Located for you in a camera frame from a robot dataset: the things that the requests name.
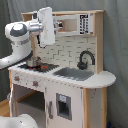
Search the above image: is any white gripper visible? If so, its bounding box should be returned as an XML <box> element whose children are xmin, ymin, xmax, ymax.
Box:
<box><xmin>33</xmin><ymin>7</ymin><xmax>58</xmax><ymax>47</ymax></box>

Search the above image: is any white microwave door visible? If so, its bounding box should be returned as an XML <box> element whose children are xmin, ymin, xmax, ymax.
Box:
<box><xmin>55</xmin><ymin>12</ymin><xmax>97</xmax><ymax>36</ymax></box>

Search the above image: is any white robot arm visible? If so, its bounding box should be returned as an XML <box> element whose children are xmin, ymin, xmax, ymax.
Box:
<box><xmin>0</xmin><ymin>7</ymin><xmax>55</xmax><ymax>128</ymax></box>

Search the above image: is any wooden toy kitchen unit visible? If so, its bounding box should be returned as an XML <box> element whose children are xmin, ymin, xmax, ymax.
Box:
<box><xmin>9</xmin><ymin>10</ymin><xmax>116</xmax><ymax>128</ymax></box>

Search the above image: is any silver toy pot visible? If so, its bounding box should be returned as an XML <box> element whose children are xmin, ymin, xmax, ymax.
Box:
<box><xmin>26</xmin><ymin>56</ymin><xmax>41</xmax><ymax>67</ymax></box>

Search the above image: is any black toy stovetop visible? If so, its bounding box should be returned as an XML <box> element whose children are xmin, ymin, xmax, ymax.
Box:
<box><xmin>21</xmin><ymin>63</ymin><xmax>57</xmax><ymax>73</ymax></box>

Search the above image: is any black toy faucet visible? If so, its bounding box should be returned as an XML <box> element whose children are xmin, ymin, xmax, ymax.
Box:
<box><xmin>77</xmin><ymin>50</ymin><xmax>95</xmax><ymax>70</ymax></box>

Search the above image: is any grey toy sink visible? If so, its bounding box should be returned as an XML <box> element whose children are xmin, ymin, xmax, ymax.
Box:
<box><xmin>53</xmin><ymin>67</ymin><xmax>93</xmax><ymax>81</ymax></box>

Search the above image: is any right red stove knob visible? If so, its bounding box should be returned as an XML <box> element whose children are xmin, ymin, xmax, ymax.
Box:
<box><xmin>33</xmin><ymin>81</ymin><xmax>39</xmax><ymax>87</ymax></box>

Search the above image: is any red stove knob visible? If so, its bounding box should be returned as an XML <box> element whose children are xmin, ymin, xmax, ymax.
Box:
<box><xmin>14</xmin><ymin>76</ymin><xmax>20</xmax><ymax>81</ymax></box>
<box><xmin>33</xmin><ymin>81</ymin><xmax>39</xmax><ymax>87</ymax></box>

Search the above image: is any left red stove knob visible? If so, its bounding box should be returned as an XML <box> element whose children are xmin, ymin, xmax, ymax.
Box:
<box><xmin>14</xmin><ymin>76</ymin><xmax>20</xmax><ymax>81</ymax></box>

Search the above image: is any white oven door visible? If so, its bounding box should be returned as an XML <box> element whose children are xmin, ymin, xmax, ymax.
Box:
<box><xmin>9</xmin><ymin>84</ymin><xmax>17</xmax><ymax>117</ymax></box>

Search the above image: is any white dishwasher cabinet door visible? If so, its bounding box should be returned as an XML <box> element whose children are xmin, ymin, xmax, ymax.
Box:
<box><xmin>46</xmin><ymin>87</ymin><xmax>83</xmax><ymax>128</ymax></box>

